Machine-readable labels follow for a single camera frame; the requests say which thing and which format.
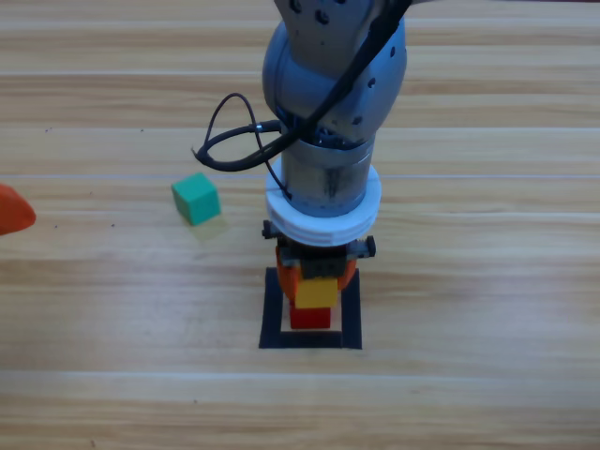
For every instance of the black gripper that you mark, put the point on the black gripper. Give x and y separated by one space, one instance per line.
323 262

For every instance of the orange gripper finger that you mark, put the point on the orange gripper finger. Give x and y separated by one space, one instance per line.
14 213

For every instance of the yellow cube block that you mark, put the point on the yellow cube block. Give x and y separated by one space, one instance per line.
316 294

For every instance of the red cube block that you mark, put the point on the red cube block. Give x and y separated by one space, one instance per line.
309 319

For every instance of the green cube block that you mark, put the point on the green cube block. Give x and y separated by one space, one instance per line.
197 201

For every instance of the black tape square outline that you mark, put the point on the black tape square outline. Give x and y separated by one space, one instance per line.
309 340

